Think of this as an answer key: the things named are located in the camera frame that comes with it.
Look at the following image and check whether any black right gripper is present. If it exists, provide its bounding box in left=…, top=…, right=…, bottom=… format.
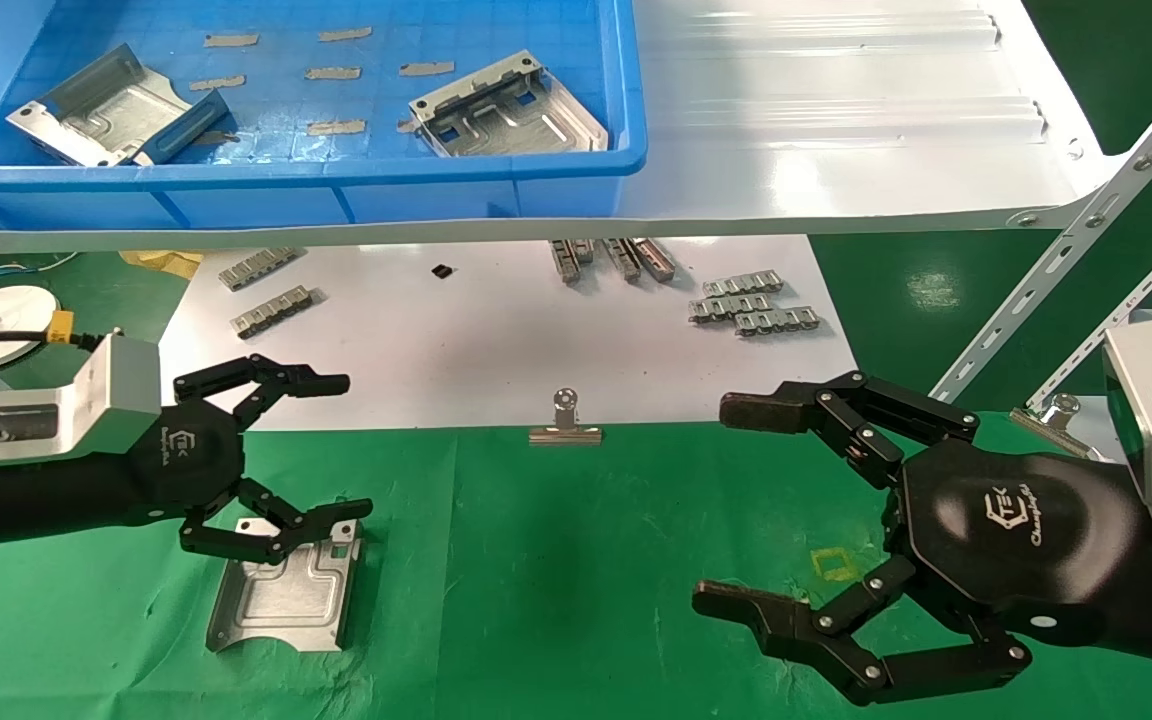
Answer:
left=691, top=372, right=1149, bottom=708

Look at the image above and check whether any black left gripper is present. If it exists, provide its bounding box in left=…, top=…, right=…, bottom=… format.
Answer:
left=126, top=355, right=374, bottom=566

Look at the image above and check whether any stamped sheet metal part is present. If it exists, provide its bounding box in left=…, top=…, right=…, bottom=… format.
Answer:
left=206, top=517, right=365, bottom=654
left=408, top=50, right=610, bottom=158
left=6, top=43, right=231, bottom=168

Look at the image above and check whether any grey metal link strip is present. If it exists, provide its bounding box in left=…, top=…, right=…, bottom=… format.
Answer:
left=689, top=293, right=770, bottom=325
left=703, top=271, right=785, bottom=298
left=631, top=238, right=677, bottom=283
left=549, top=240, right=597, bottom=285
left=604, top=238, right=642, bottom=283
left=734, top=306, right=821, bottom=337
left=219, top=248, right=299, bottom=292
left=231, top=286, right=320, bottom=340

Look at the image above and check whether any white floor board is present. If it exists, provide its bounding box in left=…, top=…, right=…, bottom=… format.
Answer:
left=116, top=235, right=859, bottom=434

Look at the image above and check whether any silver binder clip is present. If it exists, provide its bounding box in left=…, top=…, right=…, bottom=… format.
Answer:
left=529, top=388, right=604, bottom=447
left=1011, top=393, right=1102, bottom=459

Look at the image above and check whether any green cloth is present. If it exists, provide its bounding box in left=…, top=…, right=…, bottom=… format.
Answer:
left=0, top=410, right=1152, bottom=720

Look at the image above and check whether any yellow crumpled tape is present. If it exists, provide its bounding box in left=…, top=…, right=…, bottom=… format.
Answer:
left=119, top=250, right=205, bottom=279

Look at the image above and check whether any blue plastic bin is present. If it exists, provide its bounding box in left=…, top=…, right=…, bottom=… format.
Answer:
left=0, top=0, right=649, bottom=231

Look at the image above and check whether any white metal shelf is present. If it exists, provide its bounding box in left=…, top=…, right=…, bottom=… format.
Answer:
left=0, top=0, right=1122, bottom=253

